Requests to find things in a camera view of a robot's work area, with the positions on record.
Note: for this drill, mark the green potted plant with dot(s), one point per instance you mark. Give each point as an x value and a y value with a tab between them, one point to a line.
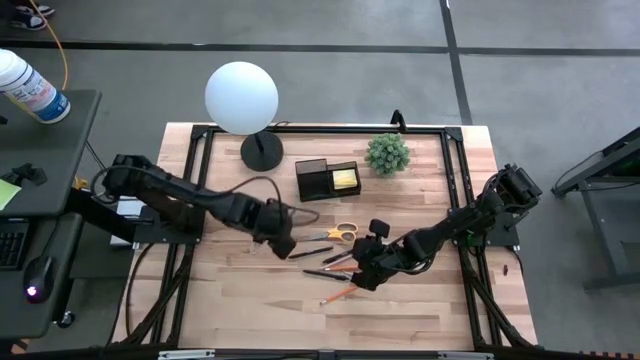
387	154

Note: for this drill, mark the black side desk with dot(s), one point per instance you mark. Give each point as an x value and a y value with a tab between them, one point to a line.
45	150

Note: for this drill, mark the black metal stand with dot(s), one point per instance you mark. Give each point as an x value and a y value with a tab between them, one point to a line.
600	210

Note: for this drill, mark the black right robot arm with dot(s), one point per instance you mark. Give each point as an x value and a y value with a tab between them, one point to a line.
465	220

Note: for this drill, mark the black pen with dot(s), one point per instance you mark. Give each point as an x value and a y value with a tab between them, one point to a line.
325	275
310	252
336	257

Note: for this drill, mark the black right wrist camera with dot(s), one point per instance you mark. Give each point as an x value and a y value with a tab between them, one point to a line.
380	228

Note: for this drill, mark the black bracket on frame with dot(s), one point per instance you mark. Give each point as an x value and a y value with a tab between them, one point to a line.
398	120

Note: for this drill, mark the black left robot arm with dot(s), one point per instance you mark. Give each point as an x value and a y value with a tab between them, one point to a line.
170	192

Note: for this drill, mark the black caster wheel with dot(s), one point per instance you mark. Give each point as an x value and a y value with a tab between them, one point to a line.
65	319

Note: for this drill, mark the person's shoe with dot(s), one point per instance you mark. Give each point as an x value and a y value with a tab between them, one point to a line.
27	21
42	8

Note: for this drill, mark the yellow sticky notes pad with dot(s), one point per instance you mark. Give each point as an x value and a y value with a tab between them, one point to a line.
345	179

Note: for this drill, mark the black table frame rails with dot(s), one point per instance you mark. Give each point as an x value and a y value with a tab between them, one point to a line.
325	129

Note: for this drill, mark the white box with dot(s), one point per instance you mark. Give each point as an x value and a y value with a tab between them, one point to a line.
127	207

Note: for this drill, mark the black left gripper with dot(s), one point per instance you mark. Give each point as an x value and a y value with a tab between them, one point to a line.
272	220

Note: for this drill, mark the silver metal bracket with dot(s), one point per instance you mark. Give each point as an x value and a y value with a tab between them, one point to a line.
186	354
465	356

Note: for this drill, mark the black mesh desk organizer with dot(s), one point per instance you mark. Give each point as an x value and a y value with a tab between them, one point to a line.
312	185

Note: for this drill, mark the black keyboard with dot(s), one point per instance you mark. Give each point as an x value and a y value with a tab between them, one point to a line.
12	245

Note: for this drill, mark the white globe lamp black base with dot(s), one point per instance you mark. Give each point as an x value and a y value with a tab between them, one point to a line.
241	97

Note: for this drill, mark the green sticky note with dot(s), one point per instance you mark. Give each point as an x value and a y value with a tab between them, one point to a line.
7	194

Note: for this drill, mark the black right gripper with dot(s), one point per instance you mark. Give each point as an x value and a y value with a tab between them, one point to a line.
380	257

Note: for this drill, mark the white wipes canister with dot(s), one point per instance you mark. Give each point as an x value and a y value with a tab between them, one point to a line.
30	90

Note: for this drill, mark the black computer mouse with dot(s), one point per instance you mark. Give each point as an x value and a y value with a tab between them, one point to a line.
39	277

